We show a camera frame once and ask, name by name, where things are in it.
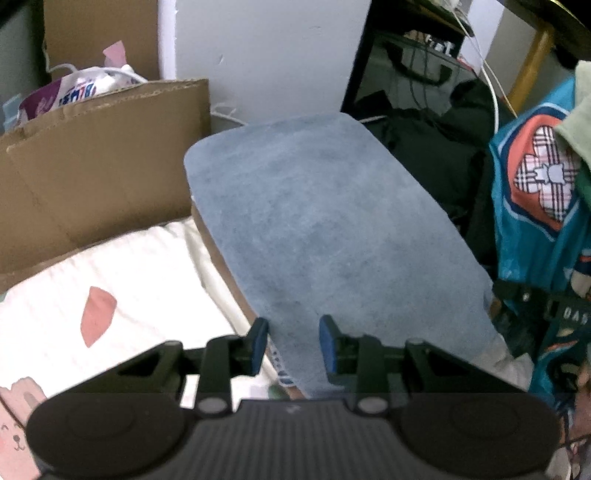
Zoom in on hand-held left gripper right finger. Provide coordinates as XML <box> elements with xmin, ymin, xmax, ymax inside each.
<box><xmin>318</xmin><ymin>315</ymin><xmax>499</xmax><ymax>414</ymax></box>

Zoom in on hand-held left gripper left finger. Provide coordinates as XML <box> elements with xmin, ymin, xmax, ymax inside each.
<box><xmin>99</xmin><ymin>318</ymin><xmax>270</xmax><ymax>414</ymax></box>

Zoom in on blue denim pants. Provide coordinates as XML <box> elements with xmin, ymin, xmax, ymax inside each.
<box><xmin>184</xmin><ymin>113</ymin><xmax>513</xmax><ymax>400</ymax></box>

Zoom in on black clothes pile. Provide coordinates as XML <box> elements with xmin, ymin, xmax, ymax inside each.
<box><xmin>369</xmin><ymin>80</ymin><xmax>497</xmax><ymax>278</ymax></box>

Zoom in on white bear printed bed sheet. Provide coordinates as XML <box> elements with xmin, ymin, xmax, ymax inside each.
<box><xmin>0</xmin><ymin>217</ymin><xmax>282</xmax><ymax>480</ymax></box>

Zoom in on white garment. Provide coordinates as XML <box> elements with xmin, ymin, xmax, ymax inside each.
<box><xmin>475</xmin><ymin>335</ymin><xmax>536</xmax><ymax>393</ymax></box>

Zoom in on teal cartoon print bag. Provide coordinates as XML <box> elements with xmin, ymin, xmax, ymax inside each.
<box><xmin>488</xmin><ymin>76</ymin><xmax>591</xmax><ymax>416</ymax></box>

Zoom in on brown cardboard box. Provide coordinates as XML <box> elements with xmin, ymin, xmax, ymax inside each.
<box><xmin>0</xmin><ymin>0</ymin><xmax>213</xmax><ymax>296</ymax></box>

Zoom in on printed purple plastic bag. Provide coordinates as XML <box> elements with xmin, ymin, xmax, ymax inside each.
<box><xmin>18</xmin><ymin>65</ymin><xmax>148</xmax><ymax>125</ymax></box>

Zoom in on pink paper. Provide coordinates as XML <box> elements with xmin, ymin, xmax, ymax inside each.
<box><xmin>102</xmin><ymin>41</ymin><xmax>126</xmax><ymax>70</ymax></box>

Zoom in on green cloth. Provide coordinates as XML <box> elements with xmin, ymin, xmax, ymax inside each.
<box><xmin>554</xmin><ymin>60</ymin><xmax>591</xmax><ymax>208</ymax></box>

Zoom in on yellow table leg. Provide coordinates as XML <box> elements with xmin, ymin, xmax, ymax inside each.
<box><xmin>505</xmin><ymin>21</ymin><xmax>555</xmax><ymax>114</ymax></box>

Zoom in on black strap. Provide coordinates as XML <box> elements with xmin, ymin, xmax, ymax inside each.
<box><xmin>492</xmin><ymin>279</ymin><xmax>591</xmax><ymax>333</ymax></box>

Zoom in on black shelf frame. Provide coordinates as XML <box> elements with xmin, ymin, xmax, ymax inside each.
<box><xmin>342</xmin><ymin>0</ymin><xmax>467</xmax><ymax>114</ymax></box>

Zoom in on white cable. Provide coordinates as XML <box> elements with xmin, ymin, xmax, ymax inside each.
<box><xmin>450</xmin><ymin>0</ymin><xmax>502</xmax><ymax>127</ymax></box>

